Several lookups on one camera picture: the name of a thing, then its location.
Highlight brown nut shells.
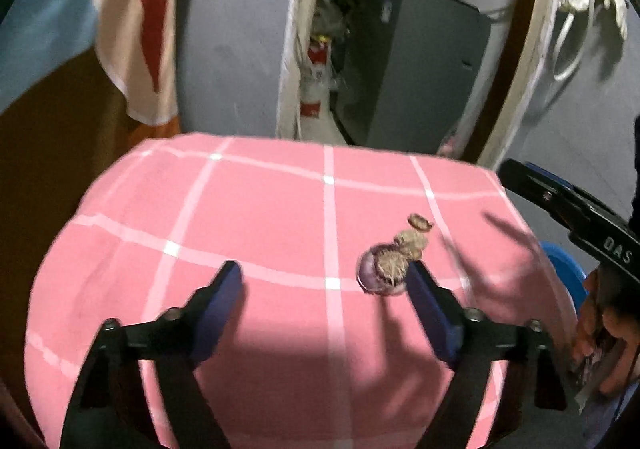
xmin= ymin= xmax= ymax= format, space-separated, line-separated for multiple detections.
xmin=357 ymin=213 xmax=434 ymax=296

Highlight blue plastic bucket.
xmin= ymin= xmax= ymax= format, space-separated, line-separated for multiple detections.
xmin=540 ymin=242 xmax=588 ymax=311

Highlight grey washing machine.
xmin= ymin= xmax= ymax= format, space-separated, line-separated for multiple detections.
xmin=335 ymin=0 xmax=491 ymax=154

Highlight person right hand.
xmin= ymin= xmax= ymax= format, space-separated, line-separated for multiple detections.
xmin=572 ymin=265 xmax=639 ymax=397

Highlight blue striped towel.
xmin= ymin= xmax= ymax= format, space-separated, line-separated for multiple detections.
xmin=1 ymin=0 xmax=178 ymax=126

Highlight brown wooden cabinet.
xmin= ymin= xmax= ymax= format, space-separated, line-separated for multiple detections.
xmin=0 ymin=48 xmax=181 ymax=430

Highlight pink checked tablecloth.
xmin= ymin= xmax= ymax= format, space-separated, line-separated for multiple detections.
xmin=25 ymin=134 xmax=576 ymax=448

